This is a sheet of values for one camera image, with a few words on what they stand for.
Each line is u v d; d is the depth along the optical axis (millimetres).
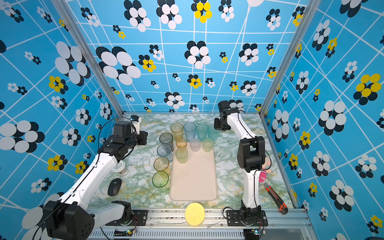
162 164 891
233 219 723
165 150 909
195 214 725
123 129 585
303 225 722
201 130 971
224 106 788
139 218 735
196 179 866
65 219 378
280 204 768
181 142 968
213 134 1014
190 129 959
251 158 556
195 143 945
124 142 591
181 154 981
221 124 831
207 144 988
